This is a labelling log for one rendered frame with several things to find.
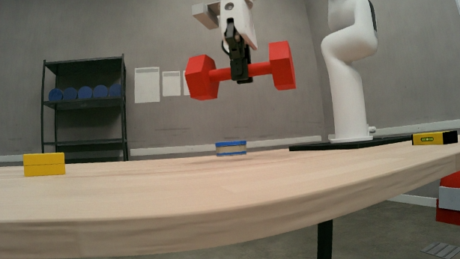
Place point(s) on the red dumbbell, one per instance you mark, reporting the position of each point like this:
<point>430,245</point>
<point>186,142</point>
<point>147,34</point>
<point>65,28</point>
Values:
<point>203,78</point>

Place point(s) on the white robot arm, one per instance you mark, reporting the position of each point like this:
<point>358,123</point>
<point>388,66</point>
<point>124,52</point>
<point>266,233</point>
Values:
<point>347,43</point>

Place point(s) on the yellow pocket level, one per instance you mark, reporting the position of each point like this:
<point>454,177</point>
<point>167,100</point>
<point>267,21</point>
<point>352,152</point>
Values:
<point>433,138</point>

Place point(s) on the yellow rectangular block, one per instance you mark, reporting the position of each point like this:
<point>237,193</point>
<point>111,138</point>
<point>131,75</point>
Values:
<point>43,164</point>

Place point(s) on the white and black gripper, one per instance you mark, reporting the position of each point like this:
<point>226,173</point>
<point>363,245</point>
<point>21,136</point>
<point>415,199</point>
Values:
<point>236,17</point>

